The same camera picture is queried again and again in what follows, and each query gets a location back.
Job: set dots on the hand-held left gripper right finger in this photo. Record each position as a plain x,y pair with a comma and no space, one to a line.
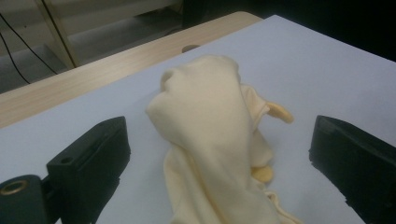
358,161

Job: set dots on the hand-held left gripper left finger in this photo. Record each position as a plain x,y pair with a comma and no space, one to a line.
90,165

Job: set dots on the cream garment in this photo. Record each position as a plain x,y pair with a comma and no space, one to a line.
205,124

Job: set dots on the white table mat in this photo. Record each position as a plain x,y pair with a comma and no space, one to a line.
311,71

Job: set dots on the pale metal post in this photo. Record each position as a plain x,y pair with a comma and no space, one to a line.
54,34

